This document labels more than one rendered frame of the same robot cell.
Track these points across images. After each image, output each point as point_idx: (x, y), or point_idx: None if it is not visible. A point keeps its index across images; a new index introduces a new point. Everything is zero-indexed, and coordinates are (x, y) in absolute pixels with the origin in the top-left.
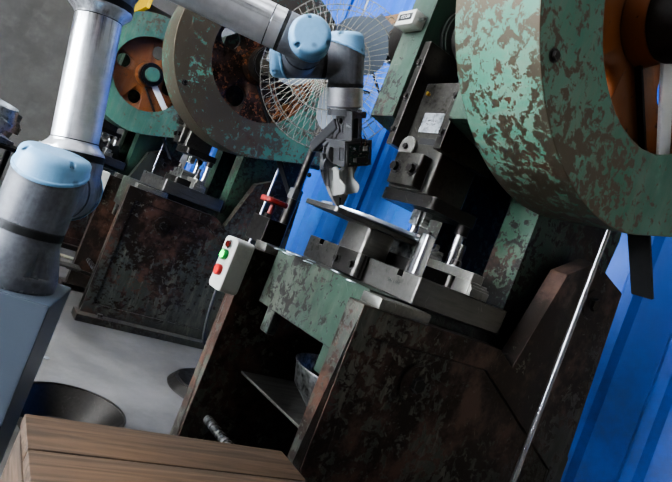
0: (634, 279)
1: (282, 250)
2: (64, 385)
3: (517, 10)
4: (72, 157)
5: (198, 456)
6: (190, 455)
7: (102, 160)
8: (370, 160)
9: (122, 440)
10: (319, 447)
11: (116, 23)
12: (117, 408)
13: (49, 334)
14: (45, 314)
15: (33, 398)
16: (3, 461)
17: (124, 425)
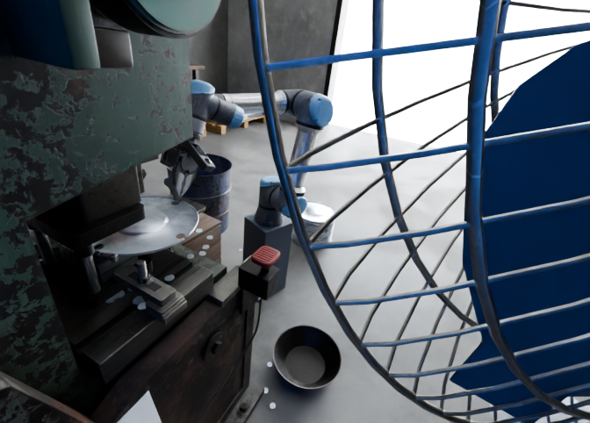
0: None
1: (206, 237)
2: (336, 374)
3: None
4: (268, 179)
5: (179, 235)
6: (182, 234)
7: (281, 188)
8: (161, 160)
9: (198, 227)
10: None
11: (298, 130)
12: (300, 386)
13: (258, 241)
14: (244, 218)
15: (333, 359)
16: (288, 326)
17: (278, 370)
